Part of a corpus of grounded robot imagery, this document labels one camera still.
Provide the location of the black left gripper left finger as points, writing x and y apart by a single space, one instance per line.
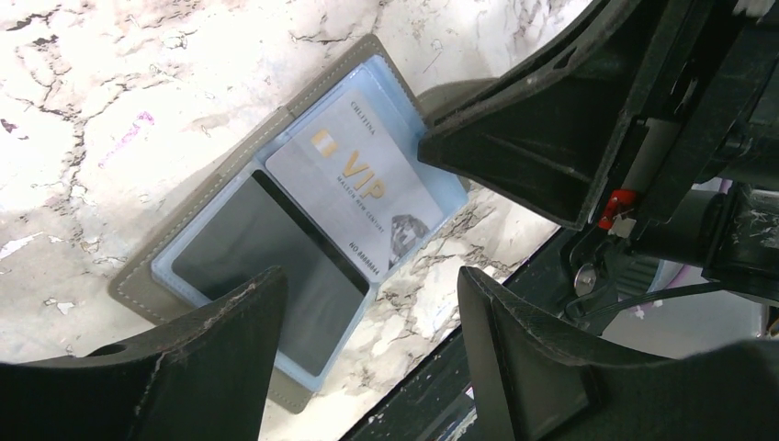
203 376

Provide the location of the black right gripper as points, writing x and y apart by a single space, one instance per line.
547 132

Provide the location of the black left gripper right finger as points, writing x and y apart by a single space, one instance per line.
536 377

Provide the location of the grey metal card holder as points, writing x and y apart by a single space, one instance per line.
148 285

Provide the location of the black card in holder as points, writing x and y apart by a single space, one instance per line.
256 228

